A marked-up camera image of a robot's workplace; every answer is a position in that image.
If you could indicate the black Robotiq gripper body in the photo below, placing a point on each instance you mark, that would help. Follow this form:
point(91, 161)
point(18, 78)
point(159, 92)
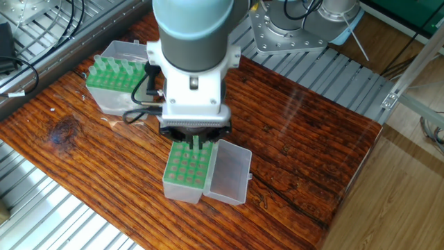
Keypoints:
point(173, 130)

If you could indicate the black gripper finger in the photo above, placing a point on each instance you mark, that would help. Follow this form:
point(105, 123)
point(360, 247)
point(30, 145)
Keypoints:
point(188, 143)
point(199, 142)

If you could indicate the clear pipette box green rack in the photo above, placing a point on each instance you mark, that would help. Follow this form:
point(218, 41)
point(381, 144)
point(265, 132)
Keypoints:
point(104, 94)
point(184, 177)

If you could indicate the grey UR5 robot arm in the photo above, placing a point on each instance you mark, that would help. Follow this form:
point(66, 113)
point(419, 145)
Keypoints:
point(194, 42)

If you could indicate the thin white plastic strip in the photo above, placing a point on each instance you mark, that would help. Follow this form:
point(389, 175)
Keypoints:
point(357, 38)

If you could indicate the silver robot base mount plate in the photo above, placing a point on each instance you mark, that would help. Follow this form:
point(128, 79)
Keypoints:
point(291, 38)

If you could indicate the aluminium frame profile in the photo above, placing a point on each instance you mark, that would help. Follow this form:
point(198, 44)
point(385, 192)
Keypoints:
point(416, 66)

